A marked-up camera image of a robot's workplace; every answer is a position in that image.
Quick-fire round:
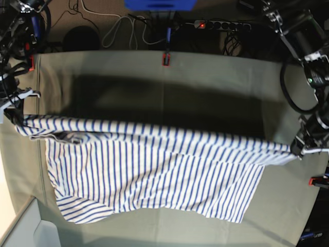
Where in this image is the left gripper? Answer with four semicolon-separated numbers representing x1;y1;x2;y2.
290;110;328;157

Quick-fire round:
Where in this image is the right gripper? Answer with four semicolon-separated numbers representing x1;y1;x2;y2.
1;72;24;127

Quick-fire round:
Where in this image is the blue white striped t-shirt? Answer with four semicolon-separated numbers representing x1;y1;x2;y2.
16;115;295;224

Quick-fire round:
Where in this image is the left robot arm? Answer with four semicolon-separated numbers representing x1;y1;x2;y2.
261;1;328;158

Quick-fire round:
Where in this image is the red black clamp right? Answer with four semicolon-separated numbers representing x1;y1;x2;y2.
308;174;329;189

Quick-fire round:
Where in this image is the red black clamp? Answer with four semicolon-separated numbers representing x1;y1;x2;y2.
24;43;35;72
162;52;170;66
308;174;329;189

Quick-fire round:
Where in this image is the red black clamp left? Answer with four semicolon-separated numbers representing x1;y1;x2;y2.
24;43;35;72

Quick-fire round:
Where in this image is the green table cloth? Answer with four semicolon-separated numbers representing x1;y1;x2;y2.
1;51;328;246

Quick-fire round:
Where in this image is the round black stool base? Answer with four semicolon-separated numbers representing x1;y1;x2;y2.
62;26;100;51

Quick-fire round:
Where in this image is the white power strip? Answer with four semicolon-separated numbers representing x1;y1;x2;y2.
193;20;252;32

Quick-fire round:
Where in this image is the red black clamp centre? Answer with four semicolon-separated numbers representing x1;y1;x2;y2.
162;52;170;66

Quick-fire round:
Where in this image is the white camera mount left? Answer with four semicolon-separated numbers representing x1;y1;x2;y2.
295;146;329;160

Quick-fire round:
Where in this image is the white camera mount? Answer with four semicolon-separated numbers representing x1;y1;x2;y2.
295;146;329;160
1;88;41;124

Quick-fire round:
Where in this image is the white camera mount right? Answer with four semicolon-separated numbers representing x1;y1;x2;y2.
1;88;41;124

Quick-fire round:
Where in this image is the white cable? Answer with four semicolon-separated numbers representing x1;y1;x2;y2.
101;0;168;50

